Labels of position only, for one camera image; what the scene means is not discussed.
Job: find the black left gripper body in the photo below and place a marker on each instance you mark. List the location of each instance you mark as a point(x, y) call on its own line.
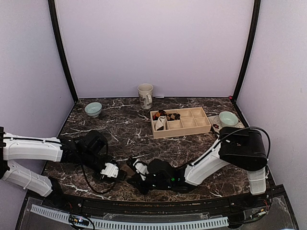
point(89, 159)

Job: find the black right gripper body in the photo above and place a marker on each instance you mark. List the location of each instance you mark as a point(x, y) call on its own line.
point(144, 190)

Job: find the beige ribbed sock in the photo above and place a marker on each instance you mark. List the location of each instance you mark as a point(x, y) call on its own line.
point(128, 170)

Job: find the wooden compartment tray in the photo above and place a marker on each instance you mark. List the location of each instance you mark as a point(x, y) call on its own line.
point(192, 121)

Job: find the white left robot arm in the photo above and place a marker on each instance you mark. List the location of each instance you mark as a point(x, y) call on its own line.
point(14, 147)

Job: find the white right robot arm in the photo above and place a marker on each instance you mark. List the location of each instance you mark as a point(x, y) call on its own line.
point(241, 147)

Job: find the teal striped ceramic bowl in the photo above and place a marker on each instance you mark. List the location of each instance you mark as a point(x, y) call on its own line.
point(93, 109)

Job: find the rolled white ribbed sock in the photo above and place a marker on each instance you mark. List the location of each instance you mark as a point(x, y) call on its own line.
point(161, 123)

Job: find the rolled red argyle sock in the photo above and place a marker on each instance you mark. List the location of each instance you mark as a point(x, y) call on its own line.
point(159, 114)

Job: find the green circuit board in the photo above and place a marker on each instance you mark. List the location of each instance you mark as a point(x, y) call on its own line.
point(78, 220)

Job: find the coral pattern ceramic mug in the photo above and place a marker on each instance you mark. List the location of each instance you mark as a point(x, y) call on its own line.
point(145, 92)

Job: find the floral square plate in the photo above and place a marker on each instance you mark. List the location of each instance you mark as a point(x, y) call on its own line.
point(217, 125)

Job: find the pale green bowl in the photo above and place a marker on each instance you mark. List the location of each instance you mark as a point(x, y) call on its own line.
point(228, 119)

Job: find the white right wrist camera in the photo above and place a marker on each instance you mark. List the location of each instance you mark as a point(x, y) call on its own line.
point(141, 169)

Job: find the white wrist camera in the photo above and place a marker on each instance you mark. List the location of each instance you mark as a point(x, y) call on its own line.
point(110, 171)
point(141, 169)

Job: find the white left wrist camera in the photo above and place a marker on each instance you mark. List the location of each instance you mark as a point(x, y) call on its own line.
point(110, 171)

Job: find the white slotted cable duct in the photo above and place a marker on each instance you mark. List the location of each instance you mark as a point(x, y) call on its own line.
point(129, 222)

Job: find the black front table rail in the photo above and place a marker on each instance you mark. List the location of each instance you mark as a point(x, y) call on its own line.
point(220, 197)

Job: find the black left corner post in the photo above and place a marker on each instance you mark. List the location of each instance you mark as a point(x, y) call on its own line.
point(60, 48)

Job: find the black corner post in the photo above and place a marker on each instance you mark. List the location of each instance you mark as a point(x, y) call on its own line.
point(248, 50)
point(60, 48)

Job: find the black right corner post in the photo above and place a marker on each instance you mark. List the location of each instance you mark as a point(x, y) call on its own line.
point(248, 50)

